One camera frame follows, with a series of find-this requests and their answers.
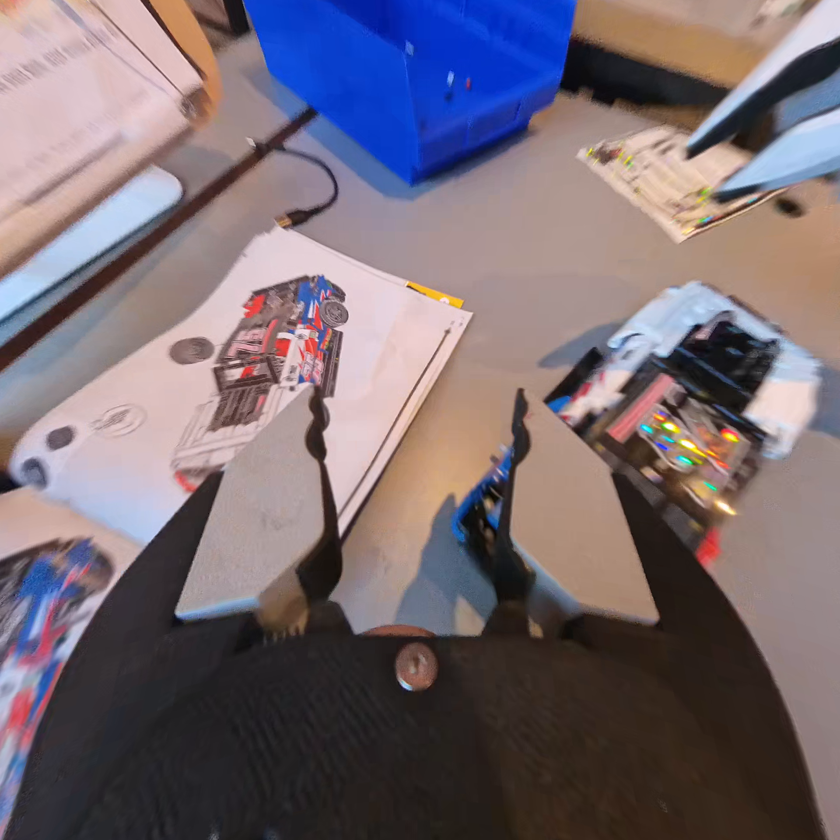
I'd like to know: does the blue plastic bin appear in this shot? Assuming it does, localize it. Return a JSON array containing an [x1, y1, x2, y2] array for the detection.
[[243, 0, 578, 186]]

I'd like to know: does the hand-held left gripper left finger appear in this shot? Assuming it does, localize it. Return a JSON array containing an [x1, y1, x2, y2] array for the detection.
[[175, 386, 344, 636]]

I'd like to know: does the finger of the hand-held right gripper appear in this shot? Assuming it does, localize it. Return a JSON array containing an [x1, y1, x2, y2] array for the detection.
[[712, 113, 840, 203], [684, 0, 840, 160]]

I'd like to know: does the black usb cable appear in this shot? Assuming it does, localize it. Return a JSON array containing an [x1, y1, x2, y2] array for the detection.
[[246, 136, 340, 231]]

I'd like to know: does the white brick race car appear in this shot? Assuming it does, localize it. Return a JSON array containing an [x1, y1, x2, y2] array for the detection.
[[453, 282, 826, 568]]

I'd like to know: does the instruction sheet on wooden board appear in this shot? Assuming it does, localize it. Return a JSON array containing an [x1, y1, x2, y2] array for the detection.
[[0, 0, 224, 277]]

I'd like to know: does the silver monitor stand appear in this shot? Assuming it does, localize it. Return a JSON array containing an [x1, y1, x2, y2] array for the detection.
[[0, 167, 186, 324]]

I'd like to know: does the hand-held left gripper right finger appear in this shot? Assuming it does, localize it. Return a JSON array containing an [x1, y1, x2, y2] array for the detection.
[[493, 387, 660, 637]]

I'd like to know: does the instruction booklet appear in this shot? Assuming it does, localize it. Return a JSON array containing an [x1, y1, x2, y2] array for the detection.
[[0, 226, 475, 815]]

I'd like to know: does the holographic sticker sheet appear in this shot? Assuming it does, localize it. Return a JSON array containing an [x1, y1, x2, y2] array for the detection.
[[576, 125, 788, 245]]

